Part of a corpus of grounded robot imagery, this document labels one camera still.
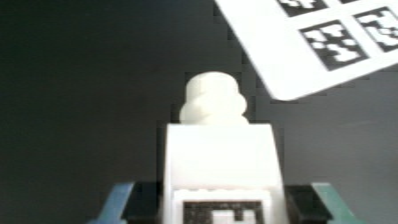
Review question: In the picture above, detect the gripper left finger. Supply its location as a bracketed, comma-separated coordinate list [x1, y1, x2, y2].
[87, 182, 160, 224]

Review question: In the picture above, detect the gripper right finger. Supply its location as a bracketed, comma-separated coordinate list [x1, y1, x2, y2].
[284, 183, 359, 224]

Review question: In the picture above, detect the white table leg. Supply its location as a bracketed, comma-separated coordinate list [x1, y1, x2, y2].
[162, 71, 290, 224]

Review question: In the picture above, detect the white marker sheet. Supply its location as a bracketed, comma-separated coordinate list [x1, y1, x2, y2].
[215, 0, 398, 101]

